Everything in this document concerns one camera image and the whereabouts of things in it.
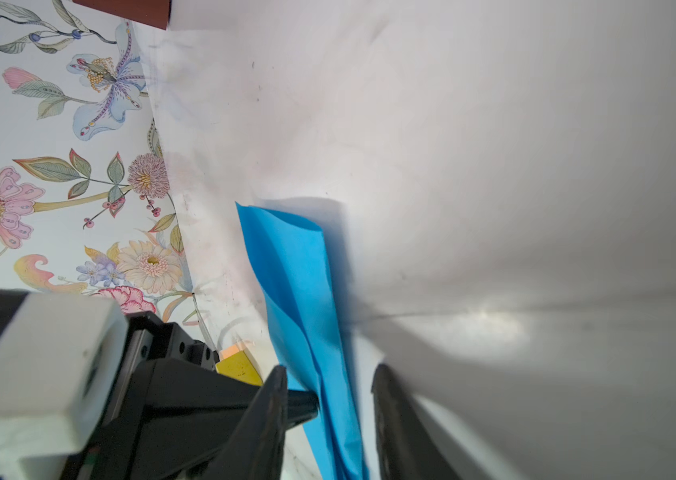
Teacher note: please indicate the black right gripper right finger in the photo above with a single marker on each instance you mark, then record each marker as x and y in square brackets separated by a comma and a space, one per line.
[405, 449]

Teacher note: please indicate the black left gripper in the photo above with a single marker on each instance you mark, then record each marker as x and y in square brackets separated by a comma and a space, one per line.
[170, 413]

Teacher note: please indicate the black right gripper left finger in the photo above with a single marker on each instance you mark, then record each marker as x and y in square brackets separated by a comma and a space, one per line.
[255, 449]

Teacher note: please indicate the blue square paper sheet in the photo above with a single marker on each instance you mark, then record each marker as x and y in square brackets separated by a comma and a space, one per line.
[289, 259]

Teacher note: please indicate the yellow block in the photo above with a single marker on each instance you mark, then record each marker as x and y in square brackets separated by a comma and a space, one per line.
[238, 366]

